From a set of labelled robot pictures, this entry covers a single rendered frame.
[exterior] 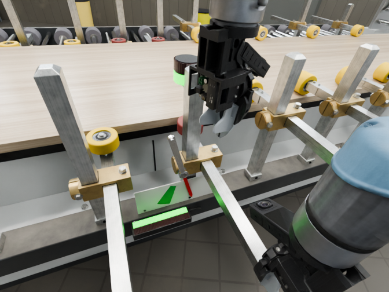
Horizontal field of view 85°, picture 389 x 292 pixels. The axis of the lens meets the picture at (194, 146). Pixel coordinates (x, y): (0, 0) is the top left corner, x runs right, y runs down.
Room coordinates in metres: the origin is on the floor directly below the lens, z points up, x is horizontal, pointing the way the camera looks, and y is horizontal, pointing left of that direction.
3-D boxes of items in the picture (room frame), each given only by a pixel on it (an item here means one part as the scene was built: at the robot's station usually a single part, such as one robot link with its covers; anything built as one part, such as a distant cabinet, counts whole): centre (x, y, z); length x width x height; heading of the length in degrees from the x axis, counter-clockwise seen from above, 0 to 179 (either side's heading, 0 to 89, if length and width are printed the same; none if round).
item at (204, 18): (4.74, 0.08, 0.30); 0.39 x 0.38 x 0.60; 2
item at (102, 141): (0.42, 0.25, 0.85); 0.08 x 0.08 x 0.11
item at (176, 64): (0.46, 0.03, 1.10); 0.06 x 0.06 x 0.02
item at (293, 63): (0.52, -0.22, 0.88); 0.03 x 0.03 x 0.48; 25
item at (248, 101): (0.34, -0.07, 1.08); 0.05 x 0.02 x 0.09; 45
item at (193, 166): (0.43, -0.01, 0.85); 0.13 x 0.06 x 0.05; 115
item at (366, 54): (0.62, -0.44, 0.89); 0.03 x 0.03 x 0.48; 25
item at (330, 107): (0.63, -0.46, 0.95); 0.13 x 0.06 x 0.05; 115
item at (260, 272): (0.14, -0.14, 0.91); 0.05 x 0.02 x 0.09; 115
